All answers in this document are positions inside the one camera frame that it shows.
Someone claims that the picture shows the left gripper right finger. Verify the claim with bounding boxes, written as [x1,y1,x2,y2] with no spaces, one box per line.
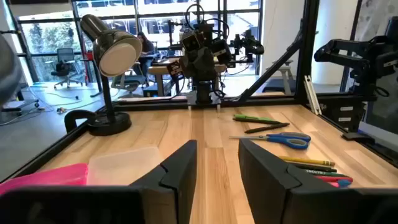
[238,139,336,224]

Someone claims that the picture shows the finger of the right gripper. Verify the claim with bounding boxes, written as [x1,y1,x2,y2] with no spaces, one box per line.
[182,49,201,78]
[200,48,218,81]

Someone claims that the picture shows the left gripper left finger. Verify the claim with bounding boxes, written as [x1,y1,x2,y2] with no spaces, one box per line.
[130,139,198,224]

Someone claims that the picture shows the yellow pencil pink eraser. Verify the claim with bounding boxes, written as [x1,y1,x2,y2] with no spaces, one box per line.
[278,155,336,167]

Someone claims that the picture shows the blue-handled scissors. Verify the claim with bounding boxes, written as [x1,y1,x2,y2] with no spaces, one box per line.
[229,132,312,151]

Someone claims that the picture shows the green crayon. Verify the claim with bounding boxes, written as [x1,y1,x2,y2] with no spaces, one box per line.
[304,169,351,178]

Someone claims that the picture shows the green pen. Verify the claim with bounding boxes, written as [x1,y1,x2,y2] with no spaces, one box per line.
[233,114,282,123]

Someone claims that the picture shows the red crayon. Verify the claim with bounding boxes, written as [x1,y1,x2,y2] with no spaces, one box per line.
[313,175,354,183]

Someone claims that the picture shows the black equipment box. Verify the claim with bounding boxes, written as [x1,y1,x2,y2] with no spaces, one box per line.
[320,99,368,133]

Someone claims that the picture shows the pink-lidded clear pencil box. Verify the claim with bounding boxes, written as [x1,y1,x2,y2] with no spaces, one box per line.
[0,145,165,196]

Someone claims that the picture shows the wooden office desk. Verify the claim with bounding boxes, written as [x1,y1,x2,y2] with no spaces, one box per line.
[147,57,228,97]

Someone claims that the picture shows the person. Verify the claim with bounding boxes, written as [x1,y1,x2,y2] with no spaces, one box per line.
[133,30,156,78]

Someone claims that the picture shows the grey office chair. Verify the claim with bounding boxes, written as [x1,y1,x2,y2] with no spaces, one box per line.
[110,62,147,99]
[0,32,41,116]

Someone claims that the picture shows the black desk lamp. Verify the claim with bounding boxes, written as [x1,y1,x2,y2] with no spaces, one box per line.
[80,14,143,137]

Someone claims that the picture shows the pink pencil blue cap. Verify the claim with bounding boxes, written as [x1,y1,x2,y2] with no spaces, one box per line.
[326,179,352,189]

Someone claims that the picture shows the silver aluminium bar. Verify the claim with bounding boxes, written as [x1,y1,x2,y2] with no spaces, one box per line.
[303,74,323,116]

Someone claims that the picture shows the black office chair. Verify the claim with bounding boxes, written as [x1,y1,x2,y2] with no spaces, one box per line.
[50,47,85,90]

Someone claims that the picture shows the black table clamp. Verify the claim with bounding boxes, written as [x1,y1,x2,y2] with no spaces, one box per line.
[64,109,98,134]

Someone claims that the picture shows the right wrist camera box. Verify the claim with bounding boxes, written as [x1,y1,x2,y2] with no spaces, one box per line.
[181,30,206,53]

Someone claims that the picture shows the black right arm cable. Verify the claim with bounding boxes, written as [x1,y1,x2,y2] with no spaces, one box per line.
[185,2,231,41]

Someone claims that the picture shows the black aluminium table frame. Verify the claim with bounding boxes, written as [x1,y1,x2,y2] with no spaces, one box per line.
[0,0,398,184]

